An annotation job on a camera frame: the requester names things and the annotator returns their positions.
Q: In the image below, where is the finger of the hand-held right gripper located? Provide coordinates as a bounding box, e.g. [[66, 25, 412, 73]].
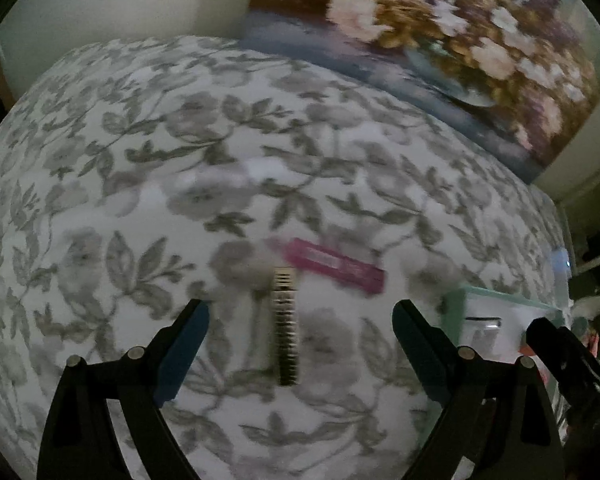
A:
[[525, 316, 600, 406]]

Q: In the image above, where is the white tray with teal rim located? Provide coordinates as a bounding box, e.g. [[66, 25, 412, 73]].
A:
[[415, 285, 568, 461]]

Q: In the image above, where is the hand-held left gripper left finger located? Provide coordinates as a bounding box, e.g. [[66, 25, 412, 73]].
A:
[[36, 298, 211, 480]]

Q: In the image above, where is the grey floral blanket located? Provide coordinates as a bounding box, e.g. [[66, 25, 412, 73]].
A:
[[0, 35, 571, 480]]

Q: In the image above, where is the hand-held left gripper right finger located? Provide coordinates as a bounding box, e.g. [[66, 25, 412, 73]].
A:
[[391, 299, 566, 480]]

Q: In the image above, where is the floral painting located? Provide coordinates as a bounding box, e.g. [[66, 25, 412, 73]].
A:
[[237, 0, 600, 186]]

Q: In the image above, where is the pink tube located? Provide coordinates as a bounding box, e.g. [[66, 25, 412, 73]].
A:
[[284, 237, 386, 293]]

